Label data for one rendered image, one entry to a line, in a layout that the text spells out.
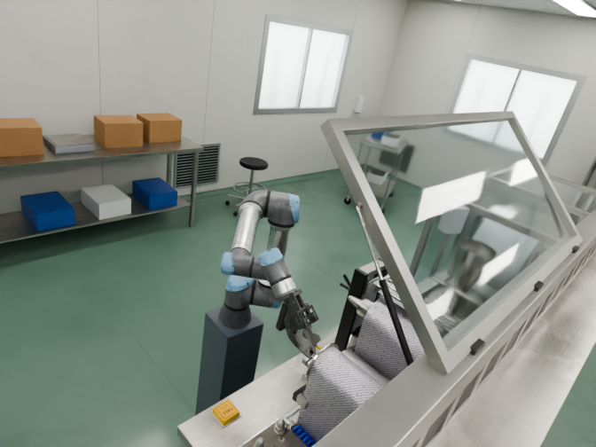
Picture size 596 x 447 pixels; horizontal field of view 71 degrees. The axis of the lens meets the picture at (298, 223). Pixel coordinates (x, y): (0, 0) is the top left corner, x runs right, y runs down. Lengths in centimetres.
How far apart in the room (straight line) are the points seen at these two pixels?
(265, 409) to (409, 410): 98
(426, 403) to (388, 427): 10
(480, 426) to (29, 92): 401
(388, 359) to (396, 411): 70
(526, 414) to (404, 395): 51
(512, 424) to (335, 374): 46
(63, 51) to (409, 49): 504
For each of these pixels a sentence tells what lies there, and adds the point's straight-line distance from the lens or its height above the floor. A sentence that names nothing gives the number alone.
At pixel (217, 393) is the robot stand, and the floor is 53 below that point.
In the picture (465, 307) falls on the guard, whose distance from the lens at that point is 102.
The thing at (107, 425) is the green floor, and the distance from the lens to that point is 282.
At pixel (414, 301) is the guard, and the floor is 176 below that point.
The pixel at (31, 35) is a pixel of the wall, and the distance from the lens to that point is 427.
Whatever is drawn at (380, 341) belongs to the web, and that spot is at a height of 131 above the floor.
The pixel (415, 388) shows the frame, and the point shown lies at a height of 165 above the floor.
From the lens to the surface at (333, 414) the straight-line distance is 137.
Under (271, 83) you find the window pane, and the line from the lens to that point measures 568.
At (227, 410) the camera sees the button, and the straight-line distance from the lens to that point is 166.
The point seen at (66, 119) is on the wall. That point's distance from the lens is 446.
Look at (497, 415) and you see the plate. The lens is 121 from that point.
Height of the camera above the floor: 220
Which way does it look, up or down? 26 degrees down
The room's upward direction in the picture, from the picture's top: 11 degrees clockwise
